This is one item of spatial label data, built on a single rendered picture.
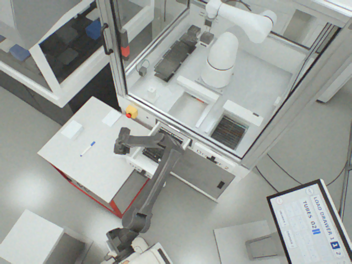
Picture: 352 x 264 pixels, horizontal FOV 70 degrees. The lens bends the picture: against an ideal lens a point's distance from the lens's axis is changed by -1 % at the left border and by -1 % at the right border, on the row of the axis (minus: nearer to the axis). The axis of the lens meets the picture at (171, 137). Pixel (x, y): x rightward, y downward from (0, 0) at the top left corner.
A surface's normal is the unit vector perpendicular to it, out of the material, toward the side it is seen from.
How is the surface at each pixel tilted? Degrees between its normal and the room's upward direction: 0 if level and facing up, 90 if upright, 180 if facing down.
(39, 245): 0
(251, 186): 0
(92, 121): 0
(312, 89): 90
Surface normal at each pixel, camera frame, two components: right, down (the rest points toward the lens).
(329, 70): -0.54, 0.74
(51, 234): 0.05, -0.46
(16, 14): 0.84, 0.50
